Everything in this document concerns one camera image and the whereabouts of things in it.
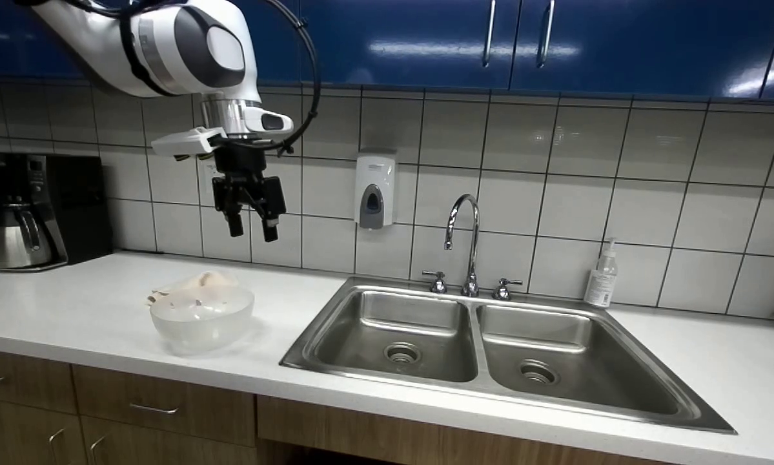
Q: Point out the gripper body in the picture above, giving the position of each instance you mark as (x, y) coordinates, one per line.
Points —
(241, 161)

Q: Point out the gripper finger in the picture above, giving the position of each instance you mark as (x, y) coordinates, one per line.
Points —
(272, 200)
(232, 206)

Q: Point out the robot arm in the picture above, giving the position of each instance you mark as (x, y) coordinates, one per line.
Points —
(167, 51)

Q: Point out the clear plastic bowl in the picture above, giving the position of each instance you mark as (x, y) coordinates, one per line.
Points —
(199, 329)

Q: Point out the black coffee maker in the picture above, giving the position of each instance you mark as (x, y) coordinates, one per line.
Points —
(51, 206)

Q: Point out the chrome tap lever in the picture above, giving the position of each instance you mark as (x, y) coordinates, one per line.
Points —
(504, 289)
(437, 282)

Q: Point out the wooden drawer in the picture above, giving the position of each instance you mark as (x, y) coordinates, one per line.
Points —
(31, 381)
(199, 407)

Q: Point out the chrome tap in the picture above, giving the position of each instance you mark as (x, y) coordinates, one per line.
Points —
(471, 258)

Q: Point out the wooden cabinet door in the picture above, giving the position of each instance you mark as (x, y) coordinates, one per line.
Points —
(12, 433)
(167, 449)

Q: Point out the steel double sink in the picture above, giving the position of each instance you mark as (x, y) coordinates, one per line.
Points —
(483, 361)

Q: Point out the clear pump bottle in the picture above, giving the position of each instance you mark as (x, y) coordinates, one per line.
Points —
(601, 281)

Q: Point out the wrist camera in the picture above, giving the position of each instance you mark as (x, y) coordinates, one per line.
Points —
(183, 142)

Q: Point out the white wall soap dispenser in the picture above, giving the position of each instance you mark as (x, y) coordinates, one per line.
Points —
(374, 187)

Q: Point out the blue wall cabinet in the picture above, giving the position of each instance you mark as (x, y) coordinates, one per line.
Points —
(412, 39)

